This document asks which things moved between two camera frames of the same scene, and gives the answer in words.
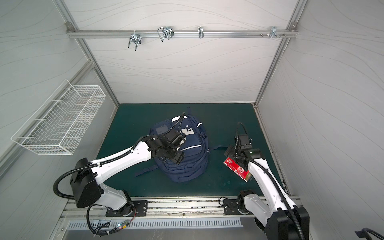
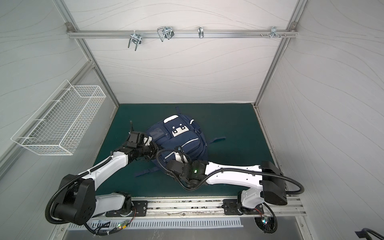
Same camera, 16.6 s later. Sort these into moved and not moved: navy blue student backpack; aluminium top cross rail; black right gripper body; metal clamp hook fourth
Moved: black right gripper body
Not moved: metal clamp hook fourth; aluminium top cross rail; navy blue student backpack
